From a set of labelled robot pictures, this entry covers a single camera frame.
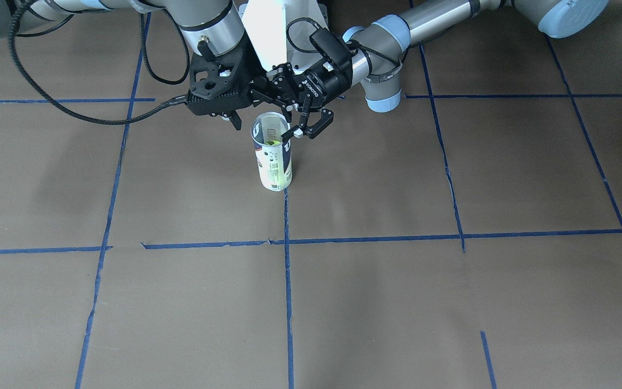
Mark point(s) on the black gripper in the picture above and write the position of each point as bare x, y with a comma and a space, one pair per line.
247, 64
326, 82

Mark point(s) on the Wilson tennis ball can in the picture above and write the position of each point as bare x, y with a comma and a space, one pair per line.
274, 163

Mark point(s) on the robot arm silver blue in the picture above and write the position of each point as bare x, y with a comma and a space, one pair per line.
380, 48
215, 21

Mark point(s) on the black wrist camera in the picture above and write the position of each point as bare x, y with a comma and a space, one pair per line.
331, 48

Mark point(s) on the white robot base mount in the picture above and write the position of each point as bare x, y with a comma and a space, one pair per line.
275, 43

